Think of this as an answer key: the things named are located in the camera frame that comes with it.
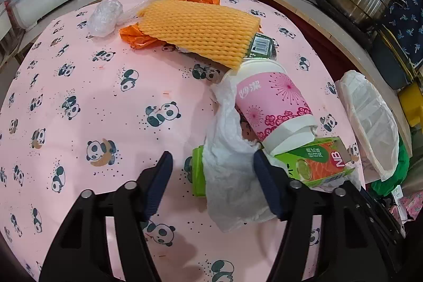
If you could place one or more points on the bright green box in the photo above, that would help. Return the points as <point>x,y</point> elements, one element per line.
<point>197,173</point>

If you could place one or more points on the white tissue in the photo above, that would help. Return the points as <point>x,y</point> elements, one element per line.
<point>228,176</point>

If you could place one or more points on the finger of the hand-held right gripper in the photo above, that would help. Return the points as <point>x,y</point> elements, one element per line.
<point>385,222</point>

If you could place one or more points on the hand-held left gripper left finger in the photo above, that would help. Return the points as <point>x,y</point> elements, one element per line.
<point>160,181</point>

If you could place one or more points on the dark green barcode carton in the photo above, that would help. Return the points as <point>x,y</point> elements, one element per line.
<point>261,45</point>

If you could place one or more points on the green cloth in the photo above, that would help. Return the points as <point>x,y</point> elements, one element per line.
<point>396,176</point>

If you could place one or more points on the pink panda tablecloth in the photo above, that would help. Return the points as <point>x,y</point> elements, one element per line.
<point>99,103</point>

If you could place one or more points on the green orange juice carton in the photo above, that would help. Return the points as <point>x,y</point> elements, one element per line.
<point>310,163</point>

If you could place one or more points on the black induction cooker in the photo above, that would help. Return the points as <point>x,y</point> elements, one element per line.
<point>333,9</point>

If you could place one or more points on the clear crumpled plastic bag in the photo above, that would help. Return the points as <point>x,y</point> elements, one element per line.
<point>104,17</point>

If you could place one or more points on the white lined trash bin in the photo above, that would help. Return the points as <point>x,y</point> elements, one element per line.
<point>370,120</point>

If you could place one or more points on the orange foam net sheet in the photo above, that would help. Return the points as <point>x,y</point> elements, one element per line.
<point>198,27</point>

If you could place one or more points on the pink floral paper cup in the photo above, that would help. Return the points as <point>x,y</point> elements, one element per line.
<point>274,103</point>

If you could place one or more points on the yellow plastic container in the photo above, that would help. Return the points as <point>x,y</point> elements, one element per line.
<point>411,105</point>

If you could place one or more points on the blue patterned cloth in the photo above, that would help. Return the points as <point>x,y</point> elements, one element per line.
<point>408,17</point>

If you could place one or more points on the orange plastic bag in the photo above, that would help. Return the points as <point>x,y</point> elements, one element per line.
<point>137,36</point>

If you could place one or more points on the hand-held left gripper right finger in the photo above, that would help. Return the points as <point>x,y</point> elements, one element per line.
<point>264,178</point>

